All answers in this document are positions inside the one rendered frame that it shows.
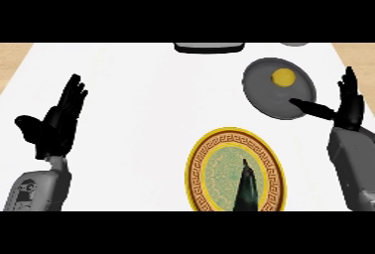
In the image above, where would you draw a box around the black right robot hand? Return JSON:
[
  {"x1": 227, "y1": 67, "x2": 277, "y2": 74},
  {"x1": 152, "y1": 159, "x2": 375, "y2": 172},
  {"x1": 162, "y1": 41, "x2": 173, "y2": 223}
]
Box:
[{"x1": 286, "y1": 65, "x2": 366, "y2": 133}]

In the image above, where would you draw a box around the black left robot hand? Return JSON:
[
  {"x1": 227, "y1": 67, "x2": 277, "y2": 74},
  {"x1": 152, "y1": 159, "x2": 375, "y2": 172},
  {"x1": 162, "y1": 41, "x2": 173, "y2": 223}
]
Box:
[{"x1": 13, "y1": 72, "x2": 91, "y2": 161}]

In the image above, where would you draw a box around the yellow lemon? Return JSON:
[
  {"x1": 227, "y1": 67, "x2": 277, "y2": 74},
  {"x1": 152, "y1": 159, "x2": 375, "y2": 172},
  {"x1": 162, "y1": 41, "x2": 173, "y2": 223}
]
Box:
[{"x1": 270, "y1": 67, "x2": 297, "y2": 88}]

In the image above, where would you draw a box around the grey plate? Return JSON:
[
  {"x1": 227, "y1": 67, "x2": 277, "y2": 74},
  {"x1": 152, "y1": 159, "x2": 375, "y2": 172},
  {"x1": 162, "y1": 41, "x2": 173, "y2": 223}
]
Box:
[{"x1": 242, "y1": 57, "x2": 317, "y2": 121}]

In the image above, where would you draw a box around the ornate yellow-rimmed pan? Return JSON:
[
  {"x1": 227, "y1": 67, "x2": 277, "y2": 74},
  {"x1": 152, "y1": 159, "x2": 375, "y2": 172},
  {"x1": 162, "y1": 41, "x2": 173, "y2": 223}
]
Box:
[{"x1": 183, "y1": 126, "x2": 288, "y2": 212}]

